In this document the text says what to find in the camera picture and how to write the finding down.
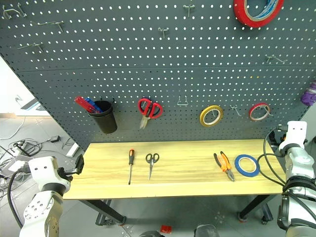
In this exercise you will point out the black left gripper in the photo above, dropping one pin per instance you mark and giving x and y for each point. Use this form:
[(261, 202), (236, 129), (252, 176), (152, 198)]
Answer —
[(65, 172)]

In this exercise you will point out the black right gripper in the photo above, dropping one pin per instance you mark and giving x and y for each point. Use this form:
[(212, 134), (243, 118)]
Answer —
[(275, 138)]

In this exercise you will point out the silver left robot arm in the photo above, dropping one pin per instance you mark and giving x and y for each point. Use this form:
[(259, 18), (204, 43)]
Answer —
[(40, 212)]

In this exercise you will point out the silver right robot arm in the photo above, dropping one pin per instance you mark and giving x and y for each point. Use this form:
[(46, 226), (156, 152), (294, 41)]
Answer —
[(298, 172)]

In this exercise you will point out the grey pegboard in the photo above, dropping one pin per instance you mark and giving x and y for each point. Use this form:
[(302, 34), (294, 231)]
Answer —
[(148, 61)]

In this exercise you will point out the white flat panel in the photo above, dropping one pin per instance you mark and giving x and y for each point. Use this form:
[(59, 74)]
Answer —
[(73, 150)]

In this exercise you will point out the small red tape roll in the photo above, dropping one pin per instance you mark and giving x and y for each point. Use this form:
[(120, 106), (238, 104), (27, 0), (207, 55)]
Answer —
[(251, 115)]

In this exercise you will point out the blue tape roll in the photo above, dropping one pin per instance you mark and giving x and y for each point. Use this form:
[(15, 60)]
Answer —
[(237, 167)]

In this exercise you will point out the short metal pegboard hook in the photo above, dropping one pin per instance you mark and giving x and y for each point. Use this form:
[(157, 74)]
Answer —
[(236, 110), (188, 8), (163, 30)]

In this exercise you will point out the black plastic cup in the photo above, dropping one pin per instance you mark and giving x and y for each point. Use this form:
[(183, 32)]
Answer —
[(105, 123)]

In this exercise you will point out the black orange screwdriver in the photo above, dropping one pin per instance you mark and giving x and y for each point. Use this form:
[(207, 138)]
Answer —
[(131, 157)]

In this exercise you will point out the purple bundle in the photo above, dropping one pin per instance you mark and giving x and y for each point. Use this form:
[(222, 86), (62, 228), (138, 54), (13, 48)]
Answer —
[(309, 96)]

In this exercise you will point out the black table leg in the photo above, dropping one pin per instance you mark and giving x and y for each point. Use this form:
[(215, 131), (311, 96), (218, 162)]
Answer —
[(108, 211), (254, 207)]

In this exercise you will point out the white floor box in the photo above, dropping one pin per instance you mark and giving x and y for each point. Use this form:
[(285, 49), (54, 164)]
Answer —
[(17, 165)]

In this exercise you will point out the yellow tape roll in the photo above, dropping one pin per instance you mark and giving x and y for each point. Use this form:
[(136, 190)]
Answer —
[(203, 119)]

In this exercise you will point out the grey flat board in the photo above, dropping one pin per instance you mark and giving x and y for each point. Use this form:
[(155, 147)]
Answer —
[(30, 105)]

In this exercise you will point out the long metal pegboard hook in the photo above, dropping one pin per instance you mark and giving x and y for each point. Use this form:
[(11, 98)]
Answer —
[(50, 23), (275, 58), (32, 46)]

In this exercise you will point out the dark rounded shape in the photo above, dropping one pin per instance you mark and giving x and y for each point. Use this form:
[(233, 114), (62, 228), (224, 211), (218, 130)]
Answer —
[(150, 234), (206, 230)]

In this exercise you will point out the small red floor object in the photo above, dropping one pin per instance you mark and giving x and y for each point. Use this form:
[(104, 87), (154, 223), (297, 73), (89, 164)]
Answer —
[(166, 229)]

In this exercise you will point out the large red tape roll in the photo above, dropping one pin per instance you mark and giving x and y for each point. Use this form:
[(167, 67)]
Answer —
[(247, 21)]

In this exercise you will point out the double metal pegboard hook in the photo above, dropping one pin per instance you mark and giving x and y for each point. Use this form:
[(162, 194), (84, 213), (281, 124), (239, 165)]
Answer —
[(11, 11)]

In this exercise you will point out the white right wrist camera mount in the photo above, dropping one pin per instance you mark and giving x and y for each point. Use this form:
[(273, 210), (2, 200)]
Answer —
[(296, 133)]

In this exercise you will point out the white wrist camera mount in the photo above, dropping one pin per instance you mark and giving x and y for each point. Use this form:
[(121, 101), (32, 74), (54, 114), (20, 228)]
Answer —
[(43, 170), (296, 133)]

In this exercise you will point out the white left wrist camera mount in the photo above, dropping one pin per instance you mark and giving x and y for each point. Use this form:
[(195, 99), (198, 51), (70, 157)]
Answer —
[(43, 170)]

